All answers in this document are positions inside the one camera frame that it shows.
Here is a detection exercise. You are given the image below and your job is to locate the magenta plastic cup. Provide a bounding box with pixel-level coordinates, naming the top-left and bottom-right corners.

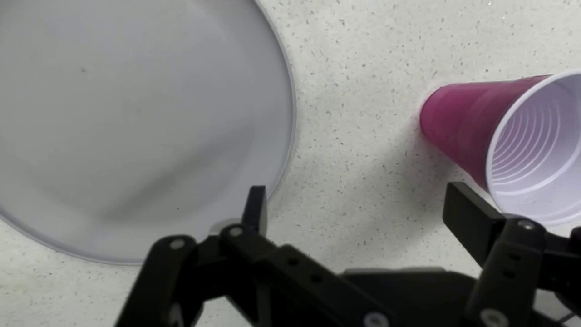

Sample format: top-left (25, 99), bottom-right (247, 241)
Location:
top-left (418, 72), bottom-right (581, 239)

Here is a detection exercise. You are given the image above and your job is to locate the grey round plate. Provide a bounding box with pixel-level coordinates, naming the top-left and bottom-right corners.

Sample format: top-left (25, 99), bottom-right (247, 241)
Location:
top-left (0, 0), bottom-right (298, 266)

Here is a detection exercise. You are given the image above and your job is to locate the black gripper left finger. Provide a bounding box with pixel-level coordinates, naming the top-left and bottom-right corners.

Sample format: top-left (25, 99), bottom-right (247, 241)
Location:
top-left (114, 184), bottom-right (401, 327)

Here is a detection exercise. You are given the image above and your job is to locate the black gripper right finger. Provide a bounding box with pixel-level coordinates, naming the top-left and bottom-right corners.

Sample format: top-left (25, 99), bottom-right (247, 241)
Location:
top-left (441, 181), bottom-right (581, 327)

